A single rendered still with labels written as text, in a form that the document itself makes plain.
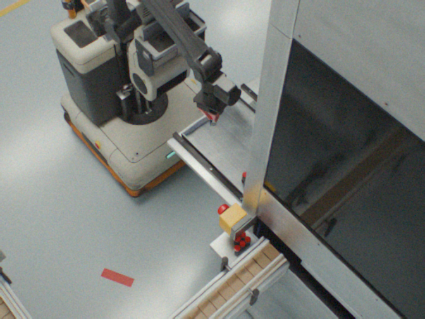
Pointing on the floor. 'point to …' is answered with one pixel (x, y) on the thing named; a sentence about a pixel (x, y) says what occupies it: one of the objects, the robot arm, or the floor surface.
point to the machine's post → (269, 99)
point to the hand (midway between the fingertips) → (213, 118)
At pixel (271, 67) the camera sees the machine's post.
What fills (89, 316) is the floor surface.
